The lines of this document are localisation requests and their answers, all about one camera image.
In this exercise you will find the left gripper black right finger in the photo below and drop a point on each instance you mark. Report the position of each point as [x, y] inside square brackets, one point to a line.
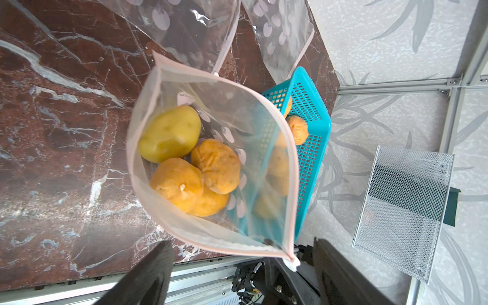
[339, 281]

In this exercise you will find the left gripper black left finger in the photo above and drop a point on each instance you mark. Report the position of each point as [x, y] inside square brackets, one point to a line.
[148, 282]

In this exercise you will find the clear dotted zipper bag front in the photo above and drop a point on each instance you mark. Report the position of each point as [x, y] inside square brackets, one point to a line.
[260, 216]

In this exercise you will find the clear dotted zipper bag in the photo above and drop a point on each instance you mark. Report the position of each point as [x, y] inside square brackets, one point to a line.
[260, 216]
[196, 33]
[283, 30]

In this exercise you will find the green yellow potato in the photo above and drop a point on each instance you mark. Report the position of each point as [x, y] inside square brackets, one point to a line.
[172, 134]

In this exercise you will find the clear dotted zipper bag middle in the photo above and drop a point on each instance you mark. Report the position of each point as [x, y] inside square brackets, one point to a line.
[196, 33]

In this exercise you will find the clear dotted zipper bag back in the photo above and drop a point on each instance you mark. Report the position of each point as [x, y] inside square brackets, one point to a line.
[283, 30]

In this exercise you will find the dark green card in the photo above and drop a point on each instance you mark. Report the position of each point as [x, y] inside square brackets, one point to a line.
[451, 207]

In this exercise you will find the orange potato in basket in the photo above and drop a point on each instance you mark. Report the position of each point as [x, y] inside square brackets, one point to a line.
[299, 129]

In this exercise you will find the teal plastic basket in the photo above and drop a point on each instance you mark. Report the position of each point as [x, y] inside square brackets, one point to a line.
[301, 94]

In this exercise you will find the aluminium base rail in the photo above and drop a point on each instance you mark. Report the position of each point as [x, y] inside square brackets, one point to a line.
[199, 282]

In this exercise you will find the white wire mesh basket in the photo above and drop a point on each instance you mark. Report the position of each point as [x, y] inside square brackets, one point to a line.
[404, 208]

